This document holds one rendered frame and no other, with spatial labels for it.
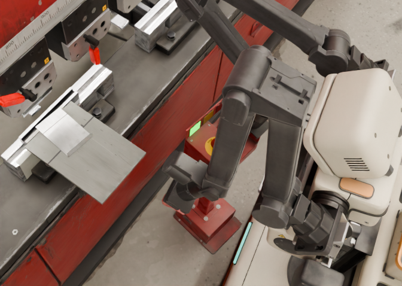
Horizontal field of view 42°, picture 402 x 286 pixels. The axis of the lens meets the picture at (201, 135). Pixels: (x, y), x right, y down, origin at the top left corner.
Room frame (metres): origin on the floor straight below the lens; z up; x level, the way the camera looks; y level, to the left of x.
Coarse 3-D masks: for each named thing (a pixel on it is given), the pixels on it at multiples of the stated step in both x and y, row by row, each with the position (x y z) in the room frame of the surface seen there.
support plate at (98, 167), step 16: (80, 112) 0.68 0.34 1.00; (96, 128) 0.64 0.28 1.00; (32, 144) 0.56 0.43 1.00; (48, 144) 0.57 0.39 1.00; (96, 144) 0.60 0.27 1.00; (112, 144) 0.60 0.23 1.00; (128, 144) 0.61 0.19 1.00; (48, 160) 0.53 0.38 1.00; (64, 160) 0.53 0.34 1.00; (80, 160) 0.54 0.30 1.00; (96, 160) 0.55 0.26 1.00; (112, 160) 0.56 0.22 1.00; (128, 160) 0.57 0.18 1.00; (64, 176) 0.49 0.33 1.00; (80, 176) 0.50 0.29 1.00; (96, 176) 0.51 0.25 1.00; (112, 176) 0.51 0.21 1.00; (96, 192) 0.46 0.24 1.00; (112, 192) 0.47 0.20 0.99
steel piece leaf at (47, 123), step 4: (60, 108) 0.68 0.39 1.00; (56, 112) 0.67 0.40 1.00; (60, 112) 0.67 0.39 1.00; (64, 112) 0.67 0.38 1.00; (48, 116) 0.65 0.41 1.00; (52, 116) 0.66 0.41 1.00; (56, 116) 0.66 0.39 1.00; (60, 116) 0.66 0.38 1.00; (64, 116) 0.66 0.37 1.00; (44, 120) 0.64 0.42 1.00; (48, 120) 0.64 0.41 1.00; (52, 120) 0.64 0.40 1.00; (56, 120) 0.64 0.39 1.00; (40, 124) 0.62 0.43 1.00; (44, 124) 0.63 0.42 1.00; (48, 124) 0.63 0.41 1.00; (52, 124) 0.63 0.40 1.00; (36, 128) 0.61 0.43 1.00; (40, 128) 0.61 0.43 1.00; (44, 128) 0.62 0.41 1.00; (48, 128) 0.62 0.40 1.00; (44, 132) 0.60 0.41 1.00
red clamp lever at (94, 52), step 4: (84, 36) 0.76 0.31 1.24; (88, 36) 0.75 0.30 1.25; (92, 36) 0.76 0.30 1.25; (88, 40) 0.75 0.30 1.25; (92, 40) 0.74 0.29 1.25; (96, 40) 0.75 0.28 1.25; (92, 44) 0.74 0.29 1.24; (96, 44) 0.74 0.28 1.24; (92, 48) 0.75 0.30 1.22; (96, 48) 0.75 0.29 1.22; (92, 52) 0.74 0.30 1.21; (96, 52) 0.74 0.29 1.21; (92, 56) 0.74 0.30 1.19; (96, 56) 0.74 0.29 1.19; (92, 60) 0.74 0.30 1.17; (96, 60) 0.74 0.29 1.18; (96, 64) 0.74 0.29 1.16
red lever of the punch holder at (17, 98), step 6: (24, 90) 0.57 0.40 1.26; (6, 96) 0.52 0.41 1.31; (12, 96) 0.53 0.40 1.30; (18, 96) 0.54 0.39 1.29; (24, 96) 0.55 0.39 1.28; (30, 96) 0.56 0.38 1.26; (36, 96) 0.56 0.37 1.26; (0, 102) 0.50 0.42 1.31; (6, 102) 0.51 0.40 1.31; (12, 102) 0.52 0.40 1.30; (18, 102) 0.53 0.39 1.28
